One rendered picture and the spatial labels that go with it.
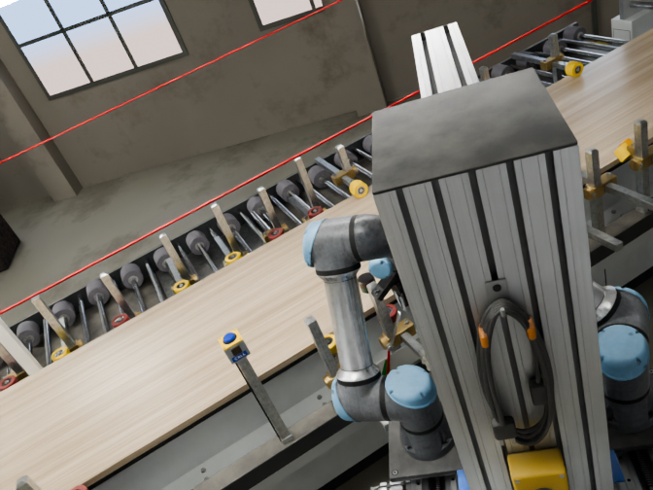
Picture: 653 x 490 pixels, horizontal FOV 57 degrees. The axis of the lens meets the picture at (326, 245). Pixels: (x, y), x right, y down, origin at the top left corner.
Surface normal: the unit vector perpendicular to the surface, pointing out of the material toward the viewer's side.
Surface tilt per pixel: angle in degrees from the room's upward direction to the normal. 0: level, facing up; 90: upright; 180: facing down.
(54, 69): 90
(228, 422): 90
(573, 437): 90
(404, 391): 7
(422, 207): 90
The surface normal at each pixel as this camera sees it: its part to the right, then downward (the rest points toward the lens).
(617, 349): -0.36, -0.69
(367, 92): -0.07, 0.59
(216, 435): 0.42, 0.40
